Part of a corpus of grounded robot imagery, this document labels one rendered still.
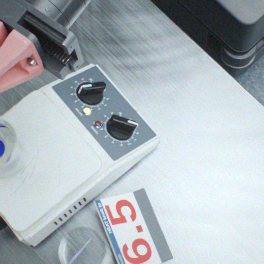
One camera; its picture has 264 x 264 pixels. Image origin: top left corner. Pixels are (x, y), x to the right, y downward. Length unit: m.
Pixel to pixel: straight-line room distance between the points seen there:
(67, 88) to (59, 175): 0.11
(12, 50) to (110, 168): 0.24
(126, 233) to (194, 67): 0.23
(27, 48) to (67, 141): 0.21
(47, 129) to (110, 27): 0.19
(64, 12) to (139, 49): 0.29
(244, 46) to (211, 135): 0.60
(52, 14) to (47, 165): 0.22
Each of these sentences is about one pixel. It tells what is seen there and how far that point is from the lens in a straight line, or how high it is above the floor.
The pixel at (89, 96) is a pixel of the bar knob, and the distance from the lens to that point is 0.82.
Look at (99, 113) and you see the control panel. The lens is 0.81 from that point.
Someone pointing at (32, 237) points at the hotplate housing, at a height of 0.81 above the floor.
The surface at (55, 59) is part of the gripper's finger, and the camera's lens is 0.63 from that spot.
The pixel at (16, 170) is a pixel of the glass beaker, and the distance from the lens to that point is 0.75.
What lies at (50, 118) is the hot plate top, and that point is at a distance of 0.78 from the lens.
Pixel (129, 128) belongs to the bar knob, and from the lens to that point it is 0.80.
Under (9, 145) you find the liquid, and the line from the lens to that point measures 0.74.
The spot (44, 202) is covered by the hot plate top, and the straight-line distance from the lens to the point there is 0.76.
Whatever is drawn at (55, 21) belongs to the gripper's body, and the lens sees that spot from 0.59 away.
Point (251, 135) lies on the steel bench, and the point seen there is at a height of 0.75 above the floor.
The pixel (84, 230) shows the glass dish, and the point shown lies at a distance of 0.83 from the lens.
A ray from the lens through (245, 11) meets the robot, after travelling 1.35.
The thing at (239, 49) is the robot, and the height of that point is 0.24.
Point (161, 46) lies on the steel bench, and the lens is 0.89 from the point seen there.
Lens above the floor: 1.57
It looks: 74 degrees down
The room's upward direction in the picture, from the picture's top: 10 degrees counter-clockwise
